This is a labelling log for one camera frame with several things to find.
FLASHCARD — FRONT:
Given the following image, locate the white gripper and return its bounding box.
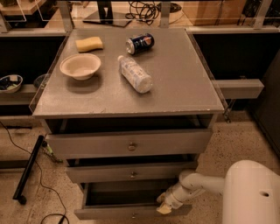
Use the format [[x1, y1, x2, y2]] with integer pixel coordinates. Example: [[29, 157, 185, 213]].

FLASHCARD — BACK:
[[157, 184, 188, 214]]

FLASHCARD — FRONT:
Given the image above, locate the grey drawer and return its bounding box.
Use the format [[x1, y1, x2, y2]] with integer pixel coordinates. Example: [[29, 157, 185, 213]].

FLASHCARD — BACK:
[[74, 179, 192, 220], [66, 161, 198, 183], [46, 129, 213, 159]]

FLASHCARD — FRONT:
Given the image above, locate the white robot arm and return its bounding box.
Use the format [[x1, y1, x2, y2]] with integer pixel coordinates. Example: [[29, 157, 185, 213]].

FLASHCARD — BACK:
[[157, 160, 280, 224]]

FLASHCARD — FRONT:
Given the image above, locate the grey drawer cabinet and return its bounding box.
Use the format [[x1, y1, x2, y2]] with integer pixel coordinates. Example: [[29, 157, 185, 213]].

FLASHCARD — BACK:
[[32, 27, 225, 202]]

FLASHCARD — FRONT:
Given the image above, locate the grey metal side beam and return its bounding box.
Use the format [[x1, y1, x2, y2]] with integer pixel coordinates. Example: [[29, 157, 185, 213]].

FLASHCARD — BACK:
[[213, 79, 264, 99]]

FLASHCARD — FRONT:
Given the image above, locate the clear plastic water bottle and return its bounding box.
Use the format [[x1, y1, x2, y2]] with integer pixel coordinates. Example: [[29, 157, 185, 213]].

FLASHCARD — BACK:
[[118, 55, 152, 94]]

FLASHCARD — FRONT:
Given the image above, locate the black bar on floor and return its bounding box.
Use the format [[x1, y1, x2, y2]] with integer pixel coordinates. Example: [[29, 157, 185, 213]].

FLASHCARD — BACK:
[[13, 136, 44, 205]]

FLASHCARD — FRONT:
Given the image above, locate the white paper bowl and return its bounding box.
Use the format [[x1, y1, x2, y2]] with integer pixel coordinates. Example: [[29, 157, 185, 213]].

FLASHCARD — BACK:
[[59, 53, 101, 81]]

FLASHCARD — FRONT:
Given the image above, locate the blue pepsi can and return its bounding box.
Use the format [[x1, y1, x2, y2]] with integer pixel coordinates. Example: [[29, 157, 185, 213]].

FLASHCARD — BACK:
[[126, 33, 155, 55]]

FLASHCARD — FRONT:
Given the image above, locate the yellow sponge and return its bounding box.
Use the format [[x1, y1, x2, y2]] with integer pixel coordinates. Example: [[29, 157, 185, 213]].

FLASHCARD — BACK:
[[75, 37, 103, 53]]

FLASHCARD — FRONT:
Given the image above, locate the bowl with dark items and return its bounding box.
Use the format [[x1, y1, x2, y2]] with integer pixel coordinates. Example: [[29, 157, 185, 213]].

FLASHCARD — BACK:
[[0, 74, 23, 94]]

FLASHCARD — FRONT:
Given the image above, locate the black monitor stand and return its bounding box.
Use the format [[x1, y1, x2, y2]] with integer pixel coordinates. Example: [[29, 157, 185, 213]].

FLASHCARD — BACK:
[[82, 1, 131, 27]]

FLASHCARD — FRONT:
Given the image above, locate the cardboard box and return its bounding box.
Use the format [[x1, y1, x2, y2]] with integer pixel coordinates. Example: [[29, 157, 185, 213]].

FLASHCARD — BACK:
[[182, 0, 247, 26]]

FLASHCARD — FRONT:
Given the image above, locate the black floor cable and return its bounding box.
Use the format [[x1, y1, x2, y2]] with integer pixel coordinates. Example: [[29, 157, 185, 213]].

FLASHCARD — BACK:
[[0, 121, 70, 224]]

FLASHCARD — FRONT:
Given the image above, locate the black cable bundle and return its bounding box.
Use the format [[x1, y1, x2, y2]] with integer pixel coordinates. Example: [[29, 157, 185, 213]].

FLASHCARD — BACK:
[[125, 0, 162, 26]]

